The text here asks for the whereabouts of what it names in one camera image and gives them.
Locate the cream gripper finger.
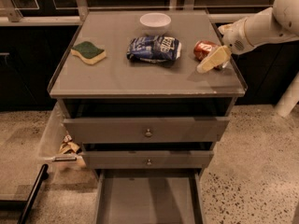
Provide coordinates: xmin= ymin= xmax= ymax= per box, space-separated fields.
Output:
xmin=196 ymin=46 xmax=232 ymax=74

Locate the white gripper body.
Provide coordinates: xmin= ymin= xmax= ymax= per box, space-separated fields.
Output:
xmin=218 ymin=19 xmax=249 ymax=55

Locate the red coke can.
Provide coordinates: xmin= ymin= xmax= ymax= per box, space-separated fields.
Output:
xmin=193 ymin=41 xmax=218 ymax=62

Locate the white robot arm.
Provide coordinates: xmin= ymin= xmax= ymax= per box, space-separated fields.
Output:
xmin=197 ymin=0 xmax=299 ymax=73

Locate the grey drawer cabinet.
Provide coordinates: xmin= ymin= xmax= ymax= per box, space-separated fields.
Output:
xmin=47 ymin=10 xmax=249 ymax=224

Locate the grey top drawer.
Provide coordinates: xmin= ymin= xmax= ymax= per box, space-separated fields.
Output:
xmin=64 ymin=117 xmax=229 ymax=143

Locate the grey drawer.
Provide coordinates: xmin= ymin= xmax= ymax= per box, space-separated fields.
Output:
xmin=94 ymin=169 xmax=206 ymax=224
xmin=64 ymin=117 xmax=229 ymax=143
xmin=82 ymin=150 xmax=214 ymax=169

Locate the grey middle drawer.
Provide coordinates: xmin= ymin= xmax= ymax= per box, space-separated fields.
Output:
xmin=82 ymin=150 xmax=214 ymax=169

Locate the grey bottom drawer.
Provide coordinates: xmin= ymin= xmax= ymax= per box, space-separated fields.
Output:
xmin=94 ymin=169 xmax=206 ymax=224

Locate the blue chip bag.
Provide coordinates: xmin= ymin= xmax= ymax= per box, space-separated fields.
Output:
xmin=126 ymin=35 xmax=181 ymax=63

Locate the white bowl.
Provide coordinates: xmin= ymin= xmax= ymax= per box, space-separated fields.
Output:
xmin=139 ymin=12 xmax=172 ymax=35

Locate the green yellow sponge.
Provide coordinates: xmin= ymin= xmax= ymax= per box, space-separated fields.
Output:
xmin=71 ymin=41 xmax=107 ymax=65

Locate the crumpled snack wrapper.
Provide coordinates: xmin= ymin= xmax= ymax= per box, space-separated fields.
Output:
xmin=59 ymin=135 xmax=81 ymax=154

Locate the clear plastic bin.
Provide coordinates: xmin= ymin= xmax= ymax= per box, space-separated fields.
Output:
xmin=37 ymin=104 xmax=86 ymax=171

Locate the black bar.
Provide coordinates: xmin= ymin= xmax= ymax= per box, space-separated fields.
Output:
xmin=17 ymin=164 xmax=49 ymax=224

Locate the white post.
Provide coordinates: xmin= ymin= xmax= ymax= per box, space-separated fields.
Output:
xmin=275 ymin=72 xmax=299 ymax=117

